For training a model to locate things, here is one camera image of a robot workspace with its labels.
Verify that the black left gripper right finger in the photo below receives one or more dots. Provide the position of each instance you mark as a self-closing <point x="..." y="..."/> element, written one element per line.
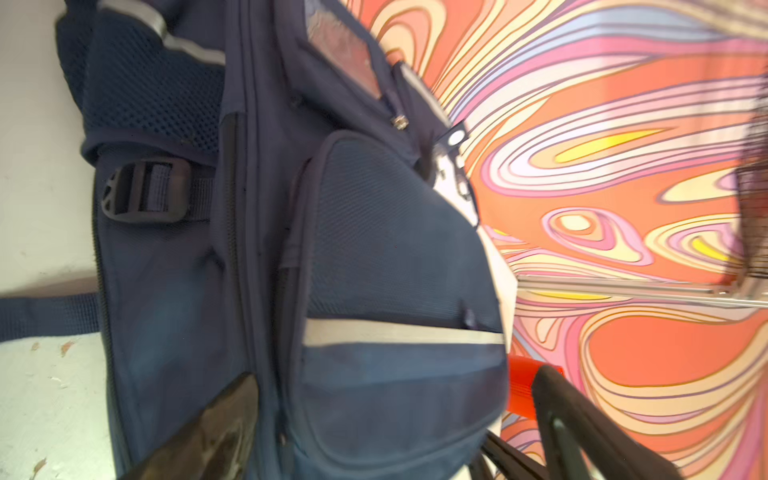
<point x="579" y="439"/>

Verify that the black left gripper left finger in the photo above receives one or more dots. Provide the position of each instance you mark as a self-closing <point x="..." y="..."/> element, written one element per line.
<point x="214" y="445"/>

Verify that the navy blue student backpack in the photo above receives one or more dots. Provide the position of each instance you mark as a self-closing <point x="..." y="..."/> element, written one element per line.
<point x="273" y="196"/>

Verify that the red ribbed metal pen cup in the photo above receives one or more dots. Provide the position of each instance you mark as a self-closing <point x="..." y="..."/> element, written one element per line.
<point x="521" y="375"/>

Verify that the black wire basket back wall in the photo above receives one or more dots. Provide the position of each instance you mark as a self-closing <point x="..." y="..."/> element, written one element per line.
<point x="751" y="179"/>

